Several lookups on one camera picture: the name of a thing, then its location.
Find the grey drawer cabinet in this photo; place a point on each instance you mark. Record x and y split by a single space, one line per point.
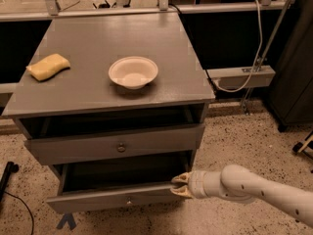
82 100

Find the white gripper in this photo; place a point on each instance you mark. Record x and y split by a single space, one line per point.
195 184

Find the blue tape cross mark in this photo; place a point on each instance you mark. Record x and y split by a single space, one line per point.
68 219

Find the grey power strip box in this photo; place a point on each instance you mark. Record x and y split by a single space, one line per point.
235 78

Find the yellow sponge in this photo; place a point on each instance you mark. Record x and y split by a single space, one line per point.
48 67

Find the black stand foot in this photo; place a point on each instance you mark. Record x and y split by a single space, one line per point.
10 168

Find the grey top drawer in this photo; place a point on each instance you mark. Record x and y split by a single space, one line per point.
84 148

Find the white paper bowl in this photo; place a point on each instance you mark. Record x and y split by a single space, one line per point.
133 72

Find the grey drawer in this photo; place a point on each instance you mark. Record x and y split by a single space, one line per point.
84 148
93 187

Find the black caster wheel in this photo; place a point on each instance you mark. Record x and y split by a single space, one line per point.
300 148

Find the metal railing frame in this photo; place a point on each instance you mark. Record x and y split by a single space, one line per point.
130 7

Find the dark cabinet at right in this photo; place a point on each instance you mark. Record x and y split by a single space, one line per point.
290 95

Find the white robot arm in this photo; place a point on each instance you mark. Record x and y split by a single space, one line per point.
238 184

